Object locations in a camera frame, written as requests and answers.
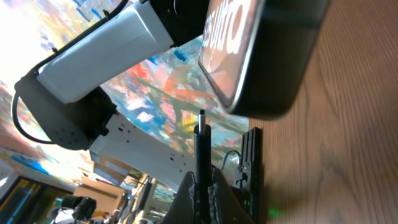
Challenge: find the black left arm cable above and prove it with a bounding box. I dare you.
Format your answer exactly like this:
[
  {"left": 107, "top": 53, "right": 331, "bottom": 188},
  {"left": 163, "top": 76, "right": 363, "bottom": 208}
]
[{"left": 11, "top": 0, "right": 130, "bottom": 146}]

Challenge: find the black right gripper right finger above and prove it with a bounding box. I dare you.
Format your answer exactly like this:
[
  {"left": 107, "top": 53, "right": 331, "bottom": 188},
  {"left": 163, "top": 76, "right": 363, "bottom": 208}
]
[{"left": 208, "top": 168, "right": 255, "bottom": 224}]

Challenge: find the Galaxy smartphone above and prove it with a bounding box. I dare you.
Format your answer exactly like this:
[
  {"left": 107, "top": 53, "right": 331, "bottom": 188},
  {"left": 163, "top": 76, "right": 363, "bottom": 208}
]
[{"left": 198, "top": 0, "right": 330, "bottom": 120}]

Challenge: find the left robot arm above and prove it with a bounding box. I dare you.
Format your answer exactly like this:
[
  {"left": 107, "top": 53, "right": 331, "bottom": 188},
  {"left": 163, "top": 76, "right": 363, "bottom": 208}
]
[{"left": 11, "top": 1, "right": 209, "bottom": 191}]

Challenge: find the black USB charging cable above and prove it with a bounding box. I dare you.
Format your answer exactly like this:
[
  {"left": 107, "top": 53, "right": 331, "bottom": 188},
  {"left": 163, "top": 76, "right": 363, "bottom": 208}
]
[{"left": 193, "top": 108, "right": 213, "bottom": 224}]

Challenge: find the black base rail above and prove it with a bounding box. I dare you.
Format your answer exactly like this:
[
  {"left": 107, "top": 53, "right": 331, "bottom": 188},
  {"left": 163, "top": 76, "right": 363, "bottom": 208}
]
[{"left": 233, "top": 127, "right": 262, "bottom": 223}]

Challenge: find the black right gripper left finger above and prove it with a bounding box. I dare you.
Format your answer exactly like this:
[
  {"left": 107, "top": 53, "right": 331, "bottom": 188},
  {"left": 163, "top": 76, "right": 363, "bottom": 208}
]
[{"left": 160, "top": 171, "right": 197, "bottom": 224}]

